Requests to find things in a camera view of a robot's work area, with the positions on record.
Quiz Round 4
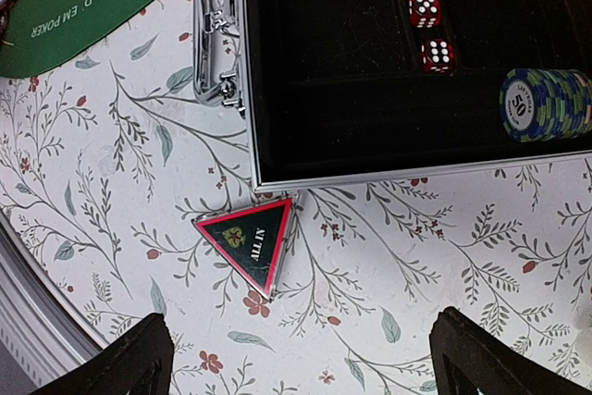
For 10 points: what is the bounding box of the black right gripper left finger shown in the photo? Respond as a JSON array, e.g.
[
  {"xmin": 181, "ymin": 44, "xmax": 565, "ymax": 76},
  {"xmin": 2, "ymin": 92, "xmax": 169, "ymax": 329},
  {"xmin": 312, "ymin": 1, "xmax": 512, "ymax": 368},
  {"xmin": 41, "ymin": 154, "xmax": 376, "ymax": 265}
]
[{"xmin": 34, "ymin": 313, "xmax": 174, "ymax": 395}]

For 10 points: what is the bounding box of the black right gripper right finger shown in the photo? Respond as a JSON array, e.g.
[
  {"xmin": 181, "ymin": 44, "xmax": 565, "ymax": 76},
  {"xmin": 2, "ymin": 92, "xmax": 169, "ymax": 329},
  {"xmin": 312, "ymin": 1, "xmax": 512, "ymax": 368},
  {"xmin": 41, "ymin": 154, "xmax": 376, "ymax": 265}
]
[{"xmin": 429, "ymin": 306, "xmax": 590, "ymax": 394}]

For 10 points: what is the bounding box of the green and red chip stack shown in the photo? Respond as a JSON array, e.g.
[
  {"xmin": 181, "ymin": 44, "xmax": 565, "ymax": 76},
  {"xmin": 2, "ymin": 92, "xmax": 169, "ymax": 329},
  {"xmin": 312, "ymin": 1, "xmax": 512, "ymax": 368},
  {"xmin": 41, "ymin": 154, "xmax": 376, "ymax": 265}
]
[{"xmin": 0, "ymin": 0, "xmax": 18, "ymax": 42}]

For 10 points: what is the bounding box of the black red triangle token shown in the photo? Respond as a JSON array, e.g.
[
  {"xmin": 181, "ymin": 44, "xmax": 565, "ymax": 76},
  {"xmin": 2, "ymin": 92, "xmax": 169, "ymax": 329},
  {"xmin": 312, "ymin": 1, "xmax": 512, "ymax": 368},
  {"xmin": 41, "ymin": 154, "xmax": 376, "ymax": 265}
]
[{"xmin": 192, "ymin": 195, "xmax": 295, "ymax": 301}]

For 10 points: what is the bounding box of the red dice row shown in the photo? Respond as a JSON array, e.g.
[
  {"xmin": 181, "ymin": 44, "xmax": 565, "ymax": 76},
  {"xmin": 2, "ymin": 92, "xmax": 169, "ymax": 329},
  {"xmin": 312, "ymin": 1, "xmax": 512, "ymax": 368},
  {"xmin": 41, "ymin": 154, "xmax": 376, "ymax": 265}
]
[{"xmin": 405, "ymin": 0, "xmax": 454, "ymax": 74}]

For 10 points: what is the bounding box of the aluminium poker chip case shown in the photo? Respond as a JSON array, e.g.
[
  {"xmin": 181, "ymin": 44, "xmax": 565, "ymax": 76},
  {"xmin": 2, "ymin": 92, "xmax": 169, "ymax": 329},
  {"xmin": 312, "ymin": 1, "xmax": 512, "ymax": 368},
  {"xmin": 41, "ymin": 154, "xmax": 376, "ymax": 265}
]
[{"xmin": 193, "ymin": 0, "xmax": 591, "ymax": 191}]

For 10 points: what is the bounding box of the aluminium front rail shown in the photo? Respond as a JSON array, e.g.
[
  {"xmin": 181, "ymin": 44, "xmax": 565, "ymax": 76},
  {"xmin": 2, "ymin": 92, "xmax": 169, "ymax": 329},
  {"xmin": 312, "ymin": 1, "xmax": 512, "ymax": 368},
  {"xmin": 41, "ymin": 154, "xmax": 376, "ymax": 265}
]
[{"xmin": 1, "ymin": 216, "xmax": 108, "ymax": 387}]

